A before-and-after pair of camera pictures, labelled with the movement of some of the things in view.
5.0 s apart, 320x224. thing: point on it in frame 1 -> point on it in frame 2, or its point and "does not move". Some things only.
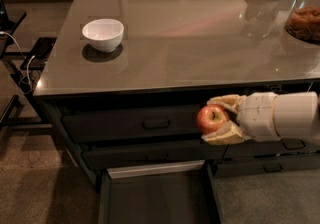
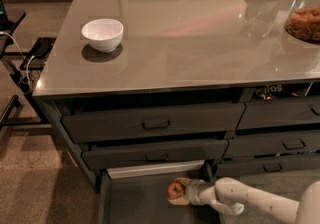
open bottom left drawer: [168, 193] does not move
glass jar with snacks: [303, 20] does not move
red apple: [210, 116] -> [174, 189]
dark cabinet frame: [120, 129] does not move
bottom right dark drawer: [267, 165] does not move
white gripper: [259, 116] -> [194, 191]
